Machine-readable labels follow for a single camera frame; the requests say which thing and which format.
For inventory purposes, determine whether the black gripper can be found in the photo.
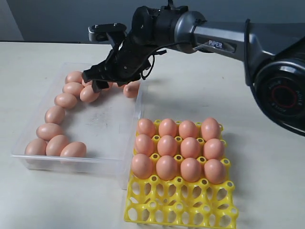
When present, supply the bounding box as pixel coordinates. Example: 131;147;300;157
82;31;159;93

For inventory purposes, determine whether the brown egg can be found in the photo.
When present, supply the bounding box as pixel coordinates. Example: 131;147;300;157
46;135;69;156
60;142;87;157
156;155;179;181
80;85;100;103
137;118;155;138
158;118;177;137
123;81;140;98
65;71;82;84
103;82;113;91
203;159;226;184
203;138;225;160
134;134;154;156
113;83;126;88
179;120;198;139
157;135;178;157
180;137;200;158
131;154;153;179
180;157;202;182
25;138;47;156
54;93;77;109
62;82;84;97
201;117;221;141
36;123;63;141
44;105;65;125
81;80;92;87

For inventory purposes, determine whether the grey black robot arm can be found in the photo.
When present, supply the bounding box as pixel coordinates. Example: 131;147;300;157
82;1;305;136

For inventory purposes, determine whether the clear plastic egg bin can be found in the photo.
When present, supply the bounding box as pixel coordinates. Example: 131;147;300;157
12;63;142;189

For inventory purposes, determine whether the yellow plastic egg tray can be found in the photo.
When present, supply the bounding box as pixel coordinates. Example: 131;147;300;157
123;120;238;229

